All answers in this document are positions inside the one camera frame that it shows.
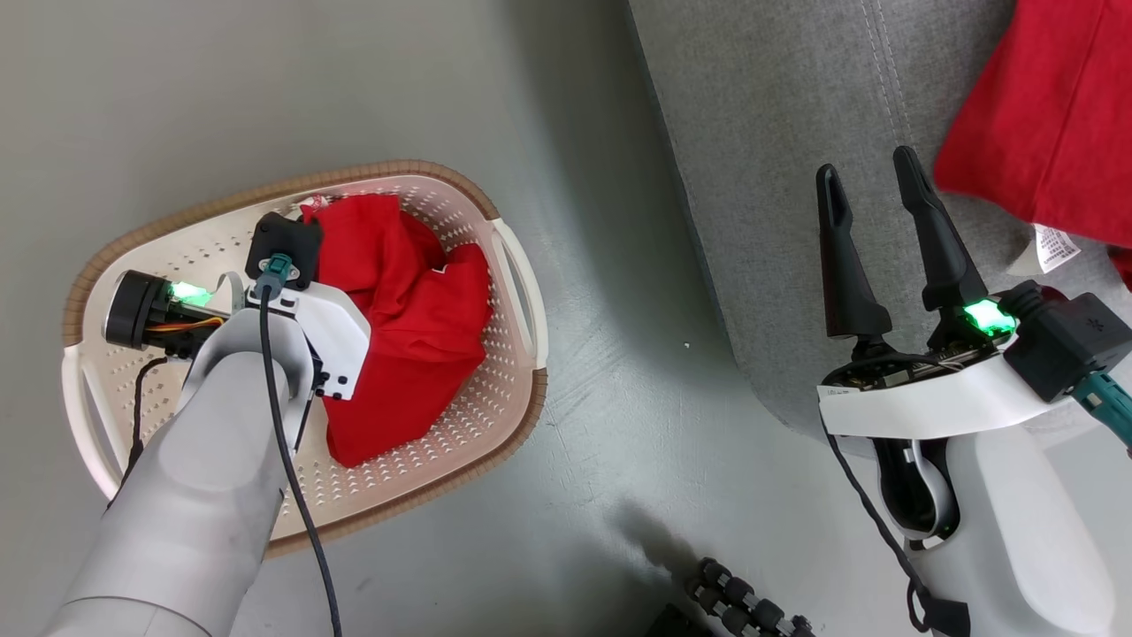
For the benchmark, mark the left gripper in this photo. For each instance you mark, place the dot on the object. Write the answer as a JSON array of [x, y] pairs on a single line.
[[336, 336]]

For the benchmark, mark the red garment with white trim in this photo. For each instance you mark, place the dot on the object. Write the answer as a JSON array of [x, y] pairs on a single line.
[[416, 336], [1044, 115]]

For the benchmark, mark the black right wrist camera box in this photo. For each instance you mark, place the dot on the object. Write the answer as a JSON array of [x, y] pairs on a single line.
[[1070, 341]]

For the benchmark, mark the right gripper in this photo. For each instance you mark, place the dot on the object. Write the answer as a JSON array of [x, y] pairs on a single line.
[[929, 407]]

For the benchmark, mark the cream perforated laundry basket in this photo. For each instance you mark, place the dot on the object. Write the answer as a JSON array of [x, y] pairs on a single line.
[[159, 239]]

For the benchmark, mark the grey fabric sofa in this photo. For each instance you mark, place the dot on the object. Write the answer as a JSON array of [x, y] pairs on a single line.
[[778, 177]]

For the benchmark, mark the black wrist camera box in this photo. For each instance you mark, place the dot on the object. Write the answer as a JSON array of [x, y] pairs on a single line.
[[283, 239], [1070, 341]]

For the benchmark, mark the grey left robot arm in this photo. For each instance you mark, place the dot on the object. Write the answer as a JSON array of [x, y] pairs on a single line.
[[195, 495]]

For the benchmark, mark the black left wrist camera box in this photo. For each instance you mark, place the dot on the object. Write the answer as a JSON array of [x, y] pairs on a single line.
[[283, 239]]

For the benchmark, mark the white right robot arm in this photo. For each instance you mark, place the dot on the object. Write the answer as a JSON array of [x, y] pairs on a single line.
[[1017, 531]]

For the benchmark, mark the black ribbed robot base wheel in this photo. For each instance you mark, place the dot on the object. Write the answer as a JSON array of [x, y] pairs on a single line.
[[743, 606]]

